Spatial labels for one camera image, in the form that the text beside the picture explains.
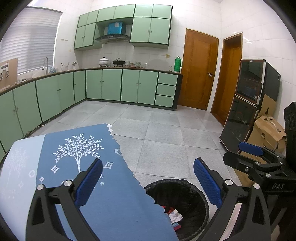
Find black range hood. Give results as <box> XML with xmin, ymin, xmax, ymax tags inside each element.
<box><xmin>95</xmin><ymin>34</ymin><xmax>130</xmax><ymax>43</ymax></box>

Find cardboard box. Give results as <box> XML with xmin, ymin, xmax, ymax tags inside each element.
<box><xmin>238</xmin><ymin>115</ymin><xmax>287</xmax><ymax>163</ymax></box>

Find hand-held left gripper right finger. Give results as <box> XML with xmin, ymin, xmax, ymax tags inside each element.
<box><xmin>193</xmin><ymin>158</ymin><xmax>271</xmax><ymax>241</ymax></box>

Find black glass-front cabinet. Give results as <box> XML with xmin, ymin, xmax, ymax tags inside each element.
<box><xmin>219</xmin><ymin>59</ymin><xmax>281</xmax><ymax>154</ymax></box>

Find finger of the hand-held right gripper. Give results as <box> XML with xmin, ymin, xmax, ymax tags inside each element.
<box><xmin>223</xmin><ymin>151</ymin><xmax>287</xmax><ymax>178</ymax></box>
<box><xmin>238</xmin><ymin>142</ymin><xmax>287</xmax><ymax>161</ymax></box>

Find green wall cabinets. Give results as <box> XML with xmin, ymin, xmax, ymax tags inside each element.
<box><xmin>73</xmin><ymin>4</ymin><xmax>173</xmax><ymax>50</ymax></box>

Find black trash bin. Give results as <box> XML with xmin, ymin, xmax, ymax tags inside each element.
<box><xmin>143</xmin><ymin>179</ymin><xmax>210</xmax><ymax>241</ymax></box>

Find blue tree-print table mat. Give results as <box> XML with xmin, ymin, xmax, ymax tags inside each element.
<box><xmin>42</xmin><ymin>123</ymin><xmax>178</xmax><ymax>241</ymax></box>

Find white window blind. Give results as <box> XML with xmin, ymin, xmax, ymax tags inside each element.
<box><xmin>0</xmin><ymin>7</ymin><xmax>63</xmax><ymax>75</ymax></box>

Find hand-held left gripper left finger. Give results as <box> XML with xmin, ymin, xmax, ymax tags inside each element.
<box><xmin>25</xmin><ymin>158</ymin><xmax>103</xmax><ymax>241</ymax></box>

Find white paper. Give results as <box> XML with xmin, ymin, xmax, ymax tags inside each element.
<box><xmin>168</xmin><ymin>209</ymin><xmax>183</xmax><ymax>221</ymax></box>

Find wooden door with handle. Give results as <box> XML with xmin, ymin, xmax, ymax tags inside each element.
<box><xmin>178</xmin><ymin>28</ymin><xmax>219</xmax><ymax>111</ymax></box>

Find light blue tablecloth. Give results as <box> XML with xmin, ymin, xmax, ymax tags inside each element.
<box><xmin>0</xmin><ymin>135</ymin><xmax>77</xmax><ymax>241</ymax></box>

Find green base cabinets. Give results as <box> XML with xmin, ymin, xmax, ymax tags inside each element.
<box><xmin>0</xmin><ymin>68</ymin><xmax>184</xmax><ymax>160</ymax></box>

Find plain wooden door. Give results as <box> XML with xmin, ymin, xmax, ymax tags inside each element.
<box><xmin>210</xmin><ymin>32</ymin><xmax>243</xmax><ymax>127</ymax></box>

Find flat cardboard sheet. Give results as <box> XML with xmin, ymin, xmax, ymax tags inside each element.
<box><xmin>258</xmin><ymin>94</ymin><xmax>278</xmax><ymax>117</ymax></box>

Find green thermos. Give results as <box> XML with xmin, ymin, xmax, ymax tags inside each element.
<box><xmin>173</xmin><ymin>56</ymin><xmax>183</xmax><ymax>73</ymax></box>

